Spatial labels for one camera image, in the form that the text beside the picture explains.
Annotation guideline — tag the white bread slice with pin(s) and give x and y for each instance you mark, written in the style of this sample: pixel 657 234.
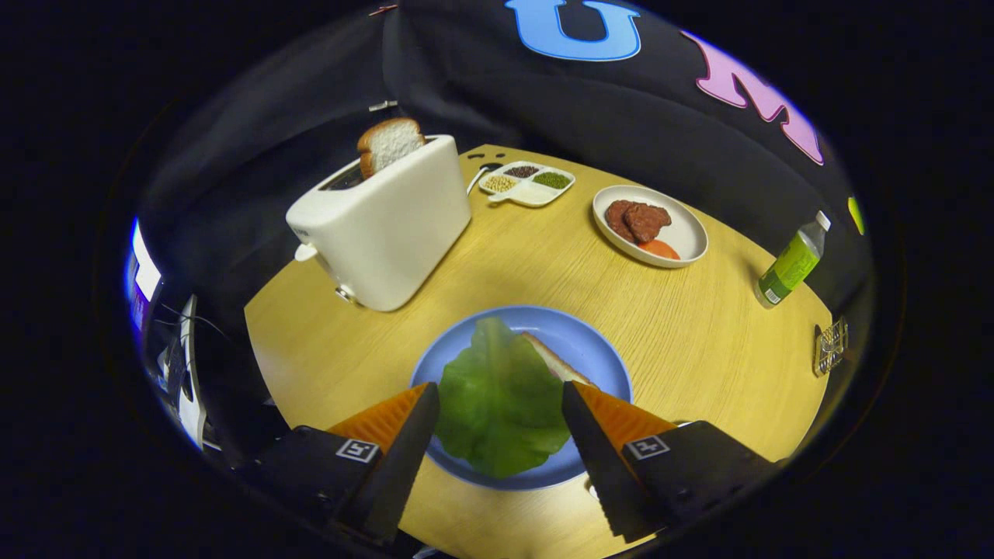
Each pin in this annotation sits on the white bread slice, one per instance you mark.
pixel 559 363
pixel 392 144

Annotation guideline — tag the white curved frame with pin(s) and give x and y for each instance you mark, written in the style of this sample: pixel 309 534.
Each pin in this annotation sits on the white curved frame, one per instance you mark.
pixel 188 373

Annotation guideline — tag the white toaster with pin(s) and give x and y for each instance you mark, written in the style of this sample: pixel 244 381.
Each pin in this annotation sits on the white toaster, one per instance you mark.
pixel 388 225

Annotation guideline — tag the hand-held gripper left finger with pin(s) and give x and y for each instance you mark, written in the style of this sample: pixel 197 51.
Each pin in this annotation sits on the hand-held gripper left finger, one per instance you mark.
pixel 400 466

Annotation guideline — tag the red tomato slice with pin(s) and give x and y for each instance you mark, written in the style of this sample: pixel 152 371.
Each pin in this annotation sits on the red tomato slice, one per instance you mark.
pixel 660 249

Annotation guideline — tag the red clip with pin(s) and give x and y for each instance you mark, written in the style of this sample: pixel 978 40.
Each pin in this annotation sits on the red clip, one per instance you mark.
pixel 382 9

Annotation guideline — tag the white divided dish with beans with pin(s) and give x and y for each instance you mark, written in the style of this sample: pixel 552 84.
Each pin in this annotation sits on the white divided dish with beans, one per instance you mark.
pixel 532 194

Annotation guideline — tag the black backdrop cloth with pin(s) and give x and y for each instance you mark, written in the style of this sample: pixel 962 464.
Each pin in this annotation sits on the black backdrop cloth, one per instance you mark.
pixel 543 109

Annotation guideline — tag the silver clip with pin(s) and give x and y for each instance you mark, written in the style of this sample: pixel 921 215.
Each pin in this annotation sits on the silver clip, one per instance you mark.
pixel 382 105

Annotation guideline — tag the green label plastic bottle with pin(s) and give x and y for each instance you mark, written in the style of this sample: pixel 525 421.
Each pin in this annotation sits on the green label plastic bottle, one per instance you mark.
pixel 788 268

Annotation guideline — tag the blue round plate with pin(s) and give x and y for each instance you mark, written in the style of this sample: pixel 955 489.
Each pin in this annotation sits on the blue round plate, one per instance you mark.
pixel 578 341

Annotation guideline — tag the brown meat slice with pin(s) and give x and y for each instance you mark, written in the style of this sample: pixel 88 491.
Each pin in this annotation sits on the brown meat slice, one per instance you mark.
pixel 648 221
pixel 616 217

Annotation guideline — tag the white round plate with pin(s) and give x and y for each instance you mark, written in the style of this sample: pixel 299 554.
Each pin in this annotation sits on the white round plate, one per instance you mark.
pixel 685 229

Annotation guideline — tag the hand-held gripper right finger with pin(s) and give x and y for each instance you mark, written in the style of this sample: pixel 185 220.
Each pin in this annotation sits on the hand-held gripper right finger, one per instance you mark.
pixel 602 466

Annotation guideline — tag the clear glass cup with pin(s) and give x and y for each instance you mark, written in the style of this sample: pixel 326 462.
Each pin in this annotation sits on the clear glass cup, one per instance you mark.
pixel 829 347

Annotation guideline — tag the green lettuce leaf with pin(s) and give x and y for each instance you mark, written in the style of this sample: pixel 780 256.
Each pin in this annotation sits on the green lettuce leaf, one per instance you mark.
pixel 497 404

